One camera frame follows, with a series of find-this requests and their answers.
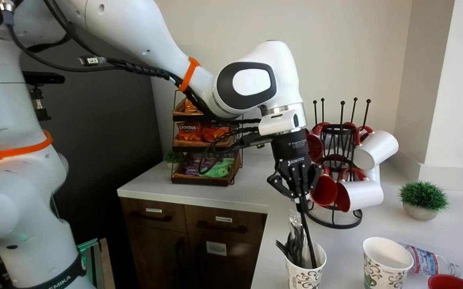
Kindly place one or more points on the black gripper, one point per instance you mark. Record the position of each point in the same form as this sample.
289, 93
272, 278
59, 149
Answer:
293, 149

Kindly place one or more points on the black plastic knife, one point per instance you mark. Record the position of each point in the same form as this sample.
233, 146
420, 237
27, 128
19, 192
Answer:
302, 210

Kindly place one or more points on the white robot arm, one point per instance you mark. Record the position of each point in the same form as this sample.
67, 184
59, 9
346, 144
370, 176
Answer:
35, 245

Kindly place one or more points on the red mug lower left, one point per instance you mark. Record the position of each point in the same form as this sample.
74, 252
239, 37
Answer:
325, 191

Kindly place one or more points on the red mug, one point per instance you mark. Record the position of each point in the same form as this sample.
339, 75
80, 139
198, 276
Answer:
315, 146
325, 191

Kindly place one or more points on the red mug upper left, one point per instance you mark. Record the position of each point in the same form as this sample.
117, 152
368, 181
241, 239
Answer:
315, 146

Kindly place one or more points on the black metal mug tree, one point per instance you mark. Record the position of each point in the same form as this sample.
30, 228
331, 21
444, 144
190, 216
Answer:
339, 139

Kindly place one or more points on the white mug lower right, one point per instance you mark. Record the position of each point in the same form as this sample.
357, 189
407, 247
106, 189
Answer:
358, 194

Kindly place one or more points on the white mug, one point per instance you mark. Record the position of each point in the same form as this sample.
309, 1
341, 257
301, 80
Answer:
358, 194
374, 149

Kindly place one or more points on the black plastic cutlery bundle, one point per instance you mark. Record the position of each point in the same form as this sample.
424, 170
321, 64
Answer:
293, 247

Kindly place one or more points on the green and purple snack packets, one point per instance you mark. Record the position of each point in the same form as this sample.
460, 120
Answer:
209, 167

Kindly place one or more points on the white mug upper right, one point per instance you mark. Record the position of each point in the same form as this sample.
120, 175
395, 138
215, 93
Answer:
374, 149

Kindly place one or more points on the patterned paper cup with cutlery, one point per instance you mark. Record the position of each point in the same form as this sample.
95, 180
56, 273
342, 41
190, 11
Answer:
305, 278

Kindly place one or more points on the three-tier wooden snack rack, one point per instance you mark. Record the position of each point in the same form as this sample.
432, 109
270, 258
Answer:
217, 147

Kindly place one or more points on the red snack packets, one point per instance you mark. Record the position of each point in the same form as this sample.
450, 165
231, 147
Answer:
199, 131

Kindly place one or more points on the empty patterned paper cup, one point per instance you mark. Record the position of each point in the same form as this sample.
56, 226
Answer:
384, 263

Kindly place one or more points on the small potted green plant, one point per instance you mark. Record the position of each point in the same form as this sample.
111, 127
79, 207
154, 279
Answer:
423, 199

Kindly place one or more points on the small green plant behind rack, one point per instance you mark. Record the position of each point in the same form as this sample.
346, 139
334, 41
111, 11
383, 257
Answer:
172, 157

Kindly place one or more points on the orange chip bags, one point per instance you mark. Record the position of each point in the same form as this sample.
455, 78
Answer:
186, 106

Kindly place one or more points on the dark wooden cabinet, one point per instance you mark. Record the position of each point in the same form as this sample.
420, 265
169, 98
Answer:
191, 247

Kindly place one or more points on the plastic water bottle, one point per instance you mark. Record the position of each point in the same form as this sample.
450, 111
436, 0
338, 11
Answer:
429, 263

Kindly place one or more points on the red bowl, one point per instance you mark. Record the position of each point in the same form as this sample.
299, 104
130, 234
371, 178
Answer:
444, 281

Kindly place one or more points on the black camera on stand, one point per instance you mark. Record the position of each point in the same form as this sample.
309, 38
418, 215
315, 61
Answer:
35, 80

